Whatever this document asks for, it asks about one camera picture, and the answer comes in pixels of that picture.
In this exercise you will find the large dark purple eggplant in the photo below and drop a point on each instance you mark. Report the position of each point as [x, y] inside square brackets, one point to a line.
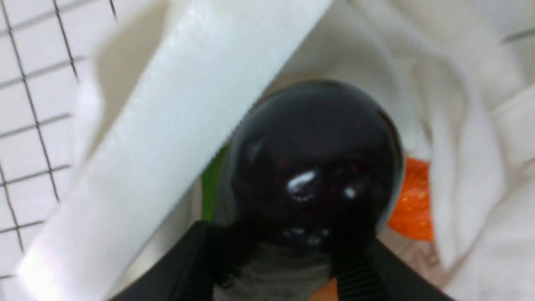
[317, 166]

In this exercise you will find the orange vegetable in bag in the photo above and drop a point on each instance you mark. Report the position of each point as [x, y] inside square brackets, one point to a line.
[411, 217]

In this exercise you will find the white cloth tote bag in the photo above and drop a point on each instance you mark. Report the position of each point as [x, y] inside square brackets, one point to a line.
[167, 90]

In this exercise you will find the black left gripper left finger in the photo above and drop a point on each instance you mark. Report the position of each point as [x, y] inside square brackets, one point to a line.
[205, 257]

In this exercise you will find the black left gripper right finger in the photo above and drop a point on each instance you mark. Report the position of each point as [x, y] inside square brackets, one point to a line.
[376, 274]

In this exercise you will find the green vegetable in bag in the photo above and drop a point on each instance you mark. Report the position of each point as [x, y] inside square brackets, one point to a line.
[209, 179]

